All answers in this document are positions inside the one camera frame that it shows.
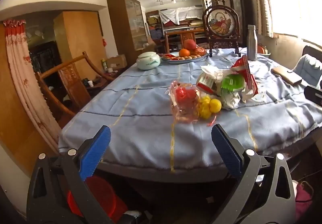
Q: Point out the blue striped tablecloth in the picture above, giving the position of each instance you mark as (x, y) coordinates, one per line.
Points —
(140, 103)

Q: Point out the clear plastic bag red contents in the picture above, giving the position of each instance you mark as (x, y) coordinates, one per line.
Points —
(185, 95)

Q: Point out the orange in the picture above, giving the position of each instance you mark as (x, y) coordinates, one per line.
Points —
(184, 53)

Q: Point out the white ceramic lidded jar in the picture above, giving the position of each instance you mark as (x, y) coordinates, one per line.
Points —
(148, 61)

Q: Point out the metal bottle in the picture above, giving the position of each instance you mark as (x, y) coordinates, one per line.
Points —
(252, 42)

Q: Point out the brown wallet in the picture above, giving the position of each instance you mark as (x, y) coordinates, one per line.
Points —
(286, 75)

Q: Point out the glass-door wooden cabinet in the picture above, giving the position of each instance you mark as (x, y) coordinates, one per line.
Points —
(128, 27)

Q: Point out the red plastic basket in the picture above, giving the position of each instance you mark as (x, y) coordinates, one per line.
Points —
(108, 196)

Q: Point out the dark carved cabinet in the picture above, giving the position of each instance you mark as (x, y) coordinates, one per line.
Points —
(239, 0)

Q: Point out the round embroidered table screen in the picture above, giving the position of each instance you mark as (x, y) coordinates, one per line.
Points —
(220, 22)

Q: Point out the cardboard box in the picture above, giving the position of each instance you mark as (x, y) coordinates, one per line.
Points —
(117, 61)

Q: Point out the red apple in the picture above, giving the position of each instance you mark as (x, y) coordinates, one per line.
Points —
(190, 44)

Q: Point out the blue cushioned chair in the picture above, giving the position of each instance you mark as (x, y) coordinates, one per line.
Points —
(308, 65)

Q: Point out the light wooden wardrobe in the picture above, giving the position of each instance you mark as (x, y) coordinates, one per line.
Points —
(78, 37)

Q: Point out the pink floral curtain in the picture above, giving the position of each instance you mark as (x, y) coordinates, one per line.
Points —
(22, 68)

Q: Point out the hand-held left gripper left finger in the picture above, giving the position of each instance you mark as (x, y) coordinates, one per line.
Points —
(96, 148)

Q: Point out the white cover cloth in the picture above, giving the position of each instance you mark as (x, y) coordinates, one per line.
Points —
(181, 14)

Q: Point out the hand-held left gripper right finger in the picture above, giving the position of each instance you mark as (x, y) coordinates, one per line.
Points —
(226, 151)

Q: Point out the yellow round ball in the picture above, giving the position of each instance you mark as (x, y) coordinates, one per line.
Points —
(215, 105)

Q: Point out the clear plastic cup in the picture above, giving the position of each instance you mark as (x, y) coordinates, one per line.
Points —
(259, 96)

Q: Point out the carved wooden chair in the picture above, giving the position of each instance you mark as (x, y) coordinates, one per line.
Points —
(187, 36)

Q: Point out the fruit plate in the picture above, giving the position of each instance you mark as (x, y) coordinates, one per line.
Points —
(176, 60)

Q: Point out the grey table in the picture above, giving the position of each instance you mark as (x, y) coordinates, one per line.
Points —
(176, 176)

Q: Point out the green lid container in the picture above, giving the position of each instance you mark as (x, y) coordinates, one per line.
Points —
(232, 83)

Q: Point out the wooden armchair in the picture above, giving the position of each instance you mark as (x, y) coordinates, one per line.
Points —
(73, 80)

